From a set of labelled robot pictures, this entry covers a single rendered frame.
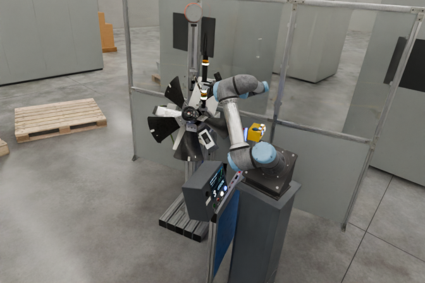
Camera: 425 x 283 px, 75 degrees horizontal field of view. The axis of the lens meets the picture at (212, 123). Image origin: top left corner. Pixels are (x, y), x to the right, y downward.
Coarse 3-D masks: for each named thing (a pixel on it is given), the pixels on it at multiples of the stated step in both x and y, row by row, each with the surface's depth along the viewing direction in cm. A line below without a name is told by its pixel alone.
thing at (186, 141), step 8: (184, 136) 205; (192, 136) 208; (184, 144) 204; (192, 144) 206; (176, 152) 201; (184, 152) 202; (192, 152) 204; (200, 152) 207; (192, 160) 203; (200, 160) 205
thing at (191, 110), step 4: (184, 108) 210; (188, 108) 209; (192, 108) 208; (184, 112) 210; (192, 112) 207; (196, 112) 206; (200, 112) 217; (184, 116) 209; (188, 116) 207; (192, 116) 207; (196, 116) 207; (188, 120) 206; (192, 120) 206; (196, 124) 215
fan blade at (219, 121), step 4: (204, 120) 206; (208, 120) 207; (212, 120) 207; (216, 120) 208; (220, 120) 208; (224, 120) 208; (208, 124) 203; (212, 124) 203; (216, 124) 203; (220, 124) 203; (224, 124) 203; (212, 128) 200; (216, 128) 200; (220, 128) 200; (224, 128) 201; (216, 132) 198; (220, 132) 198; (224, 132) 198; (224, 136) 196
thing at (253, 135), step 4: (252, 124) 232; (256, 124) 232; (260, 124) 232; (252, 128) 224; (248, 132) 223; (252, 132) 222; (256, 132) 220; (260, 132) 220; (248, 136) 225; (252, 136) 223; (256, 136) 222; (260, 136) 223; (252, 140) 224; (256, 140) 223
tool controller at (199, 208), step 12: (204, 168) 142; (216, 168) 140; (192, 180) 133; (204, 180) 131; (216, 180) 139; (192, 192) 128; (204, 192) 127; (192, 204) 131; (204, 204) 128; (216, 204) 139; (192, 216) 134; (204, 216) 130
